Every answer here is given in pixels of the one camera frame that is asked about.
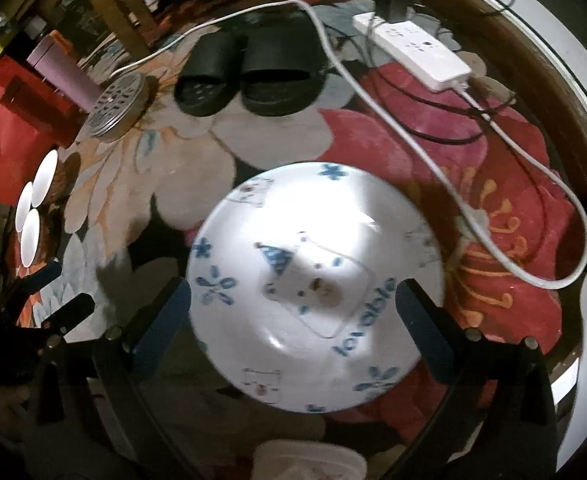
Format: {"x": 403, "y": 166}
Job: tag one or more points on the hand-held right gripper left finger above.
{"x": 163, "y": 320}

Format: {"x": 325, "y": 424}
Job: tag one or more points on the red thermos bottle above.
{"x": 43, "y": 110}

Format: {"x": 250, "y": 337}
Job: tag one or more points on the round perforated metal tin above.
{"x": 118, "y": 105}

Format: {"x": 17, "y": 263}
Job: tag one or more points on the white power strip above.
{"x": 413, "y": 50}

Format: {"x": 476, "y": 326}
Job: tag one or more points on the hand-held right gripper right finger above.
{"x": 423, "y": 330}

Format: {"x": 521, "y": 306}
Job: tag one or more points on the white bowl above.
{"x": 23, "y": 205}
{"x": 31, "y": 237}
{"x": 45, "y": 177}

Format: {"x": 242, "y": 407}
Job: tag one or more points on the wooden chair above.
{"x": 118, "y": 10}

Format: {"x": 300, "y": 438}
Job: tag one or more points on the white bear print plate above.
{"x": 313, "y": 210}

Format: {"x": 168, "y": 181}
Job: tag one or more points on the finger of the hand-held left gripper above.
{"x": 46, "y": 272}
{"x": 73, "y": 309}

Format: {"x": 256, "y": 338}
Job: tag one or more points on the red fabric bag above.
{"x": 3, "y": 125}

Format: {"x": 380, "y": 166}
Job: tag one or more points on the pink thermos bottle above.
{"x": 68, "y": 77}

